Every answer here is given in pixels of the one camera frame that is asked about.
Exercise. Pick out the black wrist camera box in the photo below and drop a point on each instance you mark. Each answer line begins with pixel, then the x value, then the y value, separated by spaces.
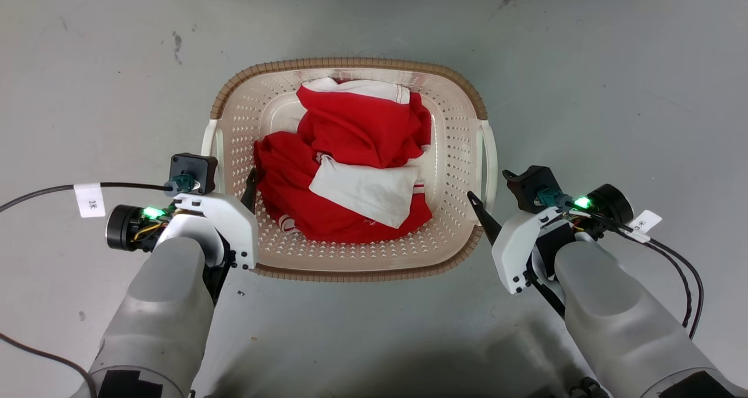
pixel 193 167
pixel 529 183

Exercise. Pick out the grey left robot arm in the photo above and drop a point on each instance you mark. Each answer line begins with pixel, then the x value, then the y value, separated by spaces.
pixel 163 316

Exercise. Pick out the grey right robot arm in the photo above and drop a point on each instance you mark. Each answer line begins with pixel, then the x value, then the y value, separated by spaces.
pixel 619 322

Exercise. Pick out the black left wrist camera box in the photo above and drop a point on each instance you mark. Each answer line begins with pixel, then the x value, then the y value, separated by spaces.
pixel 193 167

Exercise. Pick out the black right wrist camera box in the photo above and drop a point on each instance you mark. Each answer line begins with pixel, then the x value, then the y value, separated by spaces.
pixel 529 183

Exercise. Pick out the red shirt white collar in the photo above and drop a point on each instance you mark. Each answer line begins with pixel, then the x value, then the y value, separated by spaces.
pixel 362 132

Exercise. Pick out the cream plastic laundry basket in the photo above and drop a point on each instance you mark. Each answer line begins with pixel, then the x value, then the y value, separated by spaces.
pixel 456 152

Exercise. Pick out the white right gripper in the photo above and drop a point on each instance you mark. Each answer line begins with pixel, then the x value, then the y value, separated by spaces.
pixel 520 246

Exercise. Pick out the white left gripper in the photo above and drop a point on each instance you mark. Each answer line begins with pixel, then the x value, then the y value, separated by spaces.
pixel 231 220

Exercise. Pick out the red garment white panel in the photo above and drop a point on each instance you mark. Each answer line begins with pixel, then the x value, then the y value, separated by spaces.
pixel 286 176

